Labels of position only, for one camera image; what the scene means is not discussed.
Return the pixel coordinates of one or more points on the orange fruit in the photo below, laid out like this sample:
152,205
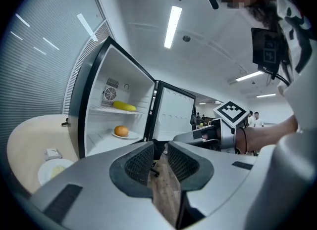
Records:
121,130

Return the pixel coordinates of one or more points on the black chest-mounted tablet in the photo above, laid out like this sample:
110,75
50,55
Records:
265,46

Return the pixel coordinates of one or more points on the thin black wristband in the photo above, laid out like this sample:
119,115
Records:
245,140

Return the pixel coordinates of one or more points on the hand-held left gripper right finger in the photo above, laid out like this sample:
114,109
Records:
213,182

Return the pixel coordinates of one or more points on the black mini fridge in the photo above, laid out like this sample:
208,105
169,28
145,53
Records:
173,115

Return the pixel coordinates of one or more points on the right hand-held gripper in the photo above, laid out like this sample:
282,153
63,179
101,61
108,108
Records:
230,112

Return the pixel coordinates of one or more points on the black chair with star base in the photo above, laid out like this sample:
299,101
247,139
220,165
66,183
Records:
156,170

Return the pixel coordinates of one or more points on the white plate with yellow food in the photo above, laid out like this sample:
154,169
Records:
44,174

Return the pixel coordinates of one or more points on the yellow corn cob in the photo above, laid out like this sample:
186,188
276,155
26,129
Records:
123,106

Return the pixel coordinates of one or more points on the small white box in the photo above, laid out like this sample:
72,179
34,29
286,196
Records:
53,153

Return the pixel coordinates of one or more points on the small black clip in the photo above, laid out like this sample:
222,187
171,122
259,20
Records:
65,122

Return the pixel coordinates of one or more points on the person's white printed t-shirt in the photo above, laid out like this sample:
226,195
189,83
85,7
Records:
304,51

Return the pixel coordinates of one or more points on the person's right forearm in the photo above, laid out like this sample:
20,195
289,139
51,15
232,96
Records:
267,135

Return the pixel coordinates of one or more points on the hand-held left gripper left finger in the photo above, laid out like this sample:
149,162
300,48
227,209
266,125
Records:
99,187

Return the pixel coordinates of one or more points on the pale yellow food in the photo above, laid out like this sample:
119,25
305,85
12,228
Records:
58,171

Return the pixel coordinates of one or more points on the white fan vent cover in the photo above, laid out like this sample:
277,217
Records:
110,93

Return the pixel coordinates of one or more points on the long ceiling light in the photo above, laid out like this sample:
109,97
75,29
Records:
266,95
248,76
173,26

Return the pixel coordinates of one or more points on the plain white plate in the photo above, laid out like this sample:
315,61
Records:
132,135

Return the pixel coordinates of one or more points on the round ceiling smoke detector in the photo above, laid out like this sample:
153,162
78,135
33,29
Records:
186,38

